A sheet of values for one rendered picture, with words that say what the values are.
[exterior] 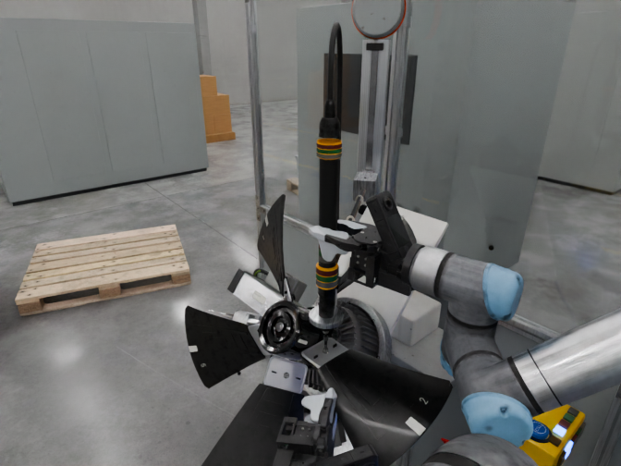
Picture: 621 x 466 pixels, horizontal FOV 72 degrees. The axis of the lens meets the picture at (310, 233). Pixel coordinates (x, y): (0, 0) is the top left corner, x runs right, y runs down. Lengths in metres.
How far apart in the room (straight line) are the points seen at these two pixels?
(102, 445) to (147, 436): 0.21
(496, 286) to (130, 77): 5.89
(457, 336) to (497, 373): 0.10
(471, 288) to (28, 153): 5.78
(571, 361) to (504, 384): 0.08
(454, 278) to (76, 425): 2.29
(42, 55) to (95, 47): 0.59
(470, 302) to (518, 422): 0.17
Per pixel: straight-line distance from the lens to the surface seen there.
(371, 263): 0.72
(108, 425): 2.61
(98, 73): 6.16
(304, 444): 0.75
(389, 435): 0.82
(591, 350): 0.61
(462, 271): 0.67
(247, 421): 1.00
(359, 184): 1.36
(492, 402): 0.60
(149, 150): 6.42
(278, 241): 1.07
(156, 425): 2.52
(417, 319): 1.46
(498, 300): 0.65
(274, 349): 0.94
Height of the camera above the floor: 1.79
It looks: 24 degrees down
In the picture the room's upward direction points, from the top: straight up
